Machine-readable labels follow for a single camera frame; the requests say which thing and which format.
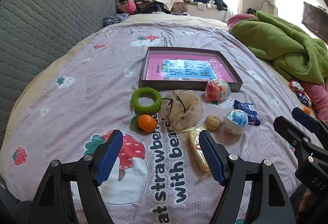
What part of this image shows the green fuzzy ring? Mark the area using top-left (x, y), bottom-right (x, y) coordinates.
top-left (131, 87), bottom-right (163, 115)

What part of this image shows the strawberry printed bed sheet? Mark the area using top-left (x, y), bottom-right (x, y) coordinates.
top-left (0, 23), bottom-right (308, 224)

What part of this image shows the pink pillow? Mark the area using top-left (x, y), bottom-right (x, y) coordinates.
top-left (227, 14), bottom-right (257, 33)

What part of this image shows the blue snack packet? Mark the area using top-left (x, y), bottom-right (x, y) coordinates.
top-left (233, 100), bottom-right (261, 126)

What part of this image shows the red toy egg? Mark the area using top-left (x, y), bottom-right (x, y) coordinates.
top-left (205, 79), bottom-right (231, 102)

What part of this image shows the blue candy wrapper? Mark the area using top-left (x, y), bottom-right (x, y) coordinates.
top-left (297, 92), bottom-right (312, 107)

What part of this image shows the black wall television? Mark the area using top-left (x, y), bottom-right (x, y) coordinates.
top-left (302, 1), bottom-right (328, 43)

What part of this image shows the grey quilted headboard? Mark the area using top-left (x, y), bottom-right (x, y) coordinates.
top-left (0, 0), bottom-right (117, 137)

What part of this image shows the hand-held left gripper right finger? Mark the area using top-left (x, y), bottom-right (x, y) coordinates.
top-left (198, 129), bottom-right (295, 224)

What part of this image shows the yellow snack packet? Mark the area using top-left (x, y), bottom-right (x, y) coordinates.
top-left (180, 125), bottom-right (214, 177)

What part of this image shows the white cable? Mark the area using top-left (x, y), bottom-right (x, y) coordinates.
top-left (260, 0), bottom-right (280, 17)

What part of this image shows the pink cloth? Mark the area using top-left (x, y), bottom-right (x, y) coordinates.
top-left (304, 82), bottom-right (328, 122)

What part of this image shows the blue topped toy egg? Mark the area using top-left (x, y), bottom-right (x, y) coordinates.
top-left (223, 109), bottom-right (249, 135)

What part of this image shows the pink picture book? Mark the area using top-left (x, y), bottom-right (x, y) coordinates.
top-left (146, 54), bottom-right (235, 83)

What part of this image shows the orange tangerine with leaf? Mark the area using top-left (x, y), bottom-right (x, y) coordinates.
top-left (131, 114), bottom-right (158, 133)

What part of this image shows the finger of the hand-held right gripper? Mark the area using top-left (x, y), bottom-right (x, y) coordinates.
top-left (292, 107), bottom-right (328, 149)
top-left (273, 116), bottom-right (322, 160)

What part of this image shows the shallow brown cardboard box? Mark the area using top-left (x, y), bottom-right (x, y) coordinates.
top-left (138, 47), bottom-right (243, 93)

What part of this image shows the red silver candy wrapper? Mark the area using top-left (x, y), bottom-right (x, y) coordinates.
top-left (289, 80), bottom-right (305, 94)

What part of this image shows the blue patterned cloth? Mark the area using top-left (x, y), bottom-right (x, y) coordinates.
top-left (103, 14), bottom-right (129, 27)

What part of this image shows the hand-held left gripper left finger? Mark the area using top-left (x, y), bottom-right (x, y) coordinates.
top-left (27, 129), bottom-right (124, 224)

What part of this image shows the brown walnut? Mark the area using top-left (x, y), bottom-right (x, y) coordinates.
top-left (205, 115), bottom-right (222, 130)

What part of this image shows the green fleece blanket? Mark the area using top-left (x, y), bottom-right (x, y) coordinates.
top-left (229, 10), bottom-right (328, 85)

